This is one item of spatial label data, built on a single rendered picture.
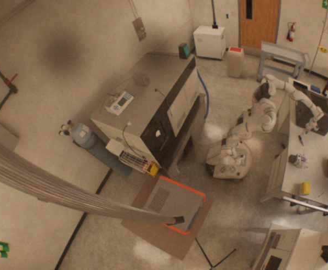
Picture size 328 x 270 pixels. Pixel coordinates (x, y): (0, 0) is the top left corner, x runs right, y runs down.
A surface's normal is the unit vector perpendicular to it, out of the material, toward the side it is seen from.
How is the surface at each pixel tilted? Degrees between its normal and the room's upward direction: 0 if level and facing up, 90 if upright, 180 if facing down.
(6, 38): 90
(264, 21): 90
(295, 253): 0
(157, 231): 0
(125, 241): 0
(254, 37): 90
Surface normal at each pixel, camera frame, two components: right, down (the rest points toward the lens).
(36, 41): 0.85, 0.29
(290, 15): -0.46, 0.80
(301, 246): -0.24, -0.52
